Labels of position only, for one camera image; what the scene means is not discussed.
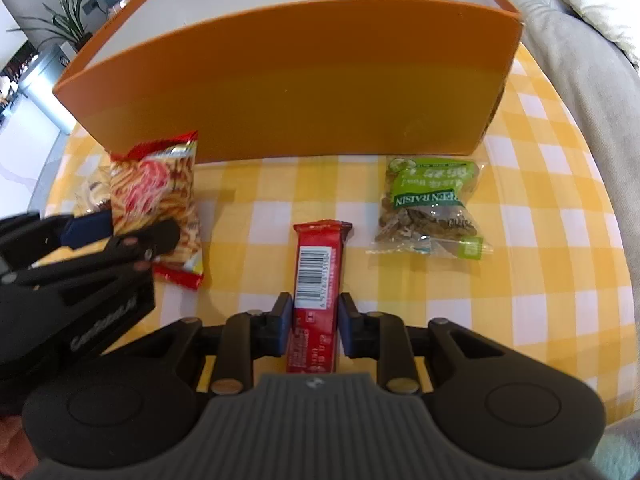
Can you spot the red chocolate bar wrapper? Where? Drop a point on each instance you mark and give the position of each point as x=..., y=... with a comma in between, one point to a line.
x=318, y=280

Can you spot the green potted plant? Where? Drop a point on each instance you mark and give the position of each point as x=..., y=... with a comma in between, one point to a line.
x=47, y=22

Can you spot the clear dried fruit snack bag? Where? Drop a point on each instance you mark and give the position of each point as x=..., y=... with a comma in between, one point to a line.
x=94, y=194

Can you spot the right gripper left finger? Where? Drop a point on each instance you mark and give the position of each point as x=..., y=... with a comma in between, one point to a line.
x=245, y=338

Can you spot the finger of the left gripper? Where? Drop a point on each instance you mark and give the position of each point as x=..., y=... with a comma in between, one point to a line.
x=131, y=253
x=27, y=238

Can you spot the beige sofa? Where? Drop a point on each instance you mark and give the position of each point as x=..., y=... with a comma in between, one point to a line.
x=601, y=90

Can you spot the orange cardboard box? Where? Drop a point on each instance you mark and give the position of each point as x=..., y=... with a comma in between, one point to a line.
x=284, y=78

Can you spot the red fries snack bag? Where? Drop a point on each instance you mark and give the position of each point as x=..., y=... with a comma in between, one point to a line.
x=153, y=182

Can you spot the green raisin bag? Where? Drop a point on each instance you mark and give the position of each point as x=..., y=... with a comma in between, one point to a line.
x=424, y=207

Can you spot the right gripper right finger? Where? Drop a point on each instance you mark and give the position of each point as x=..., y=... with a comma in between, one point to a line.
x=383, y=338

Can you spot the silver trash can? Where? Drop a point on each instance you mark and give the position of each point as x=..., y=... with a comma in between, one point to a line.
x=37, y=83

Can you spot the yellow checkered tablecloth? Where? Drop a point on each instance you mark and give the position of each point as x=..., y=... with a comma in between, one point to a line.
x=551, y=280

